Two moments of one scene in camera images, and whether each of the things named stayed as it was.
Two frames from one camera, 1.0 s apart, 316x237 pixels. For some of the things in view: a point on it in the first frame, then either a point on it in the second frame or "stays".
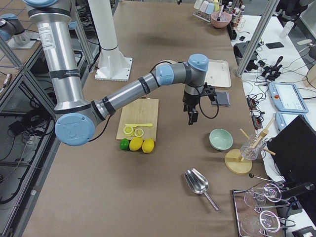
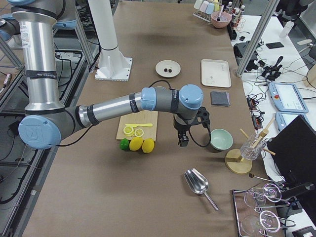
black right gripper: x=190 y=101 to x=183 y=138
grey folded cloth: x=222 y=98 stays
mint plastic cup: x=198 y=4 stays
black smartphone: x=274 y=45 stays
